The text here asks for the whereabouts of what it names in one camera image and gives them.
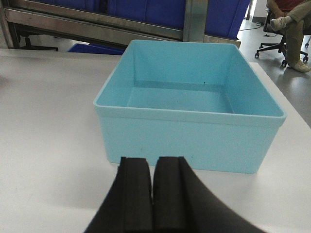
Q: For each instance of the seated person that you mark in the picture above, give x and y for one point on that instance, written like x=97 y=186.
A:
x=292 y=17

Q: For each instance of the light blue plastic box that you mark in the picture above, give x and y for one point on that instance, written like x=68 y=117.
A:
x=202 y=101

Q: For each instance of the blue bin under shelf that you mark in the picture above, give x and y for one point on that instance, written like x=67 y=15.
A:
x=96 y=49

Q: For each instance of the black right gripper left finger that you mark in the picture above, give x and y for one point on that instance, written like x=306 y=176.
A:
x=127 y=208

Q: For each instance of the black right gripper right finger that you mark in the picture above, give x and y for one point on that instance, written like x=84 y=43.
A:
x=183 y=204

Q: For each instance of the blue storage bin right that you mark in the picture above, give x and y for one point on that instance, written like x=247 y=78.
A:
x=224 y=17

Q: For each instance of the steel shelf rack frame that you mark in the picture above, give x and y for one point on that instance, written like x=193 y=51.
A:
x=42 y=18

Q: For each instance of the blue storage bin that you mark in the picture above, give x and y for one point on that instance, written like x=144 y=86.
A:
x=224 y=17
x=168 y=13

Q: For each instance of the blue storage bin centre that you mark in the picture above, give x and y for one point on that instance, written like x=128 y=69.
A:
x=168 y=13

